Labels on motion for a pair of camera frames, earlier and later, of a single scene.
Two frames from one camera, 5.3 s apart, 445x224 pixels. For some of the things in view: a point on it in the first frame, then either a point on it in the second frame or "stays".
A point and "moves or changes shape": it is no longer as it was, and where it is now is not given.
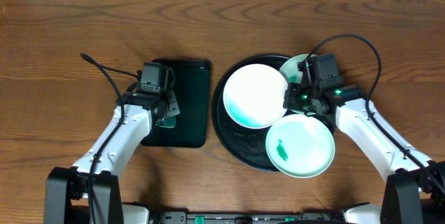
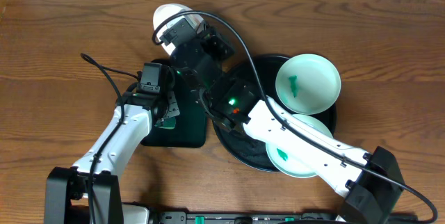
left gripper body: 167,109 stays
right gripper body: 303,98 -> 222,45
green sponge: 168,122 stays
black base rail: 306,217 stays
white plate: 254,95 moves or changes shape
